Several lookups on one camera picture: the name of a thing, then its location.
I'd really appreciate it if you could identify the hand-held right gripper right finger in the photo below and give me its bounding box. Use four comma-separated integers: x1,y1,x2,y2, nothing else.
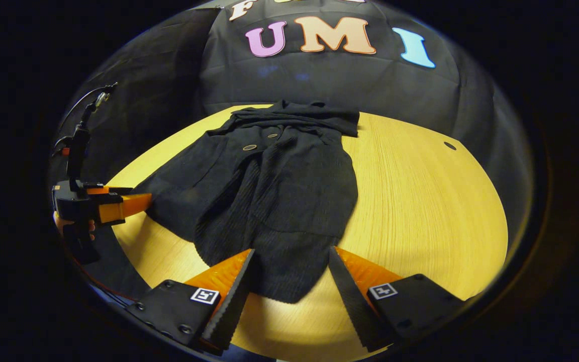
328,245,466,352

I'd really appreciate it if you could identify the black backdrop cloth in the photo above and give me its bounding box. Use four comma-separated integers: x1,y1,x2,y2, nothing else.
51,0,534,242

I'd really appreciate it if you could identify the black button-up jacket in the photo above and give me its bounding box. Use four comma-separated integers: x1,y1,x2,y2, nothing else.
131,100,360,304

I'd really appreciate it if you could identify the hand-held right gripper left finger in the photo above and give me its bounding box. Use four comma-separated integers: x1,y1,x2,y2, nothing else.
126,248,256,355

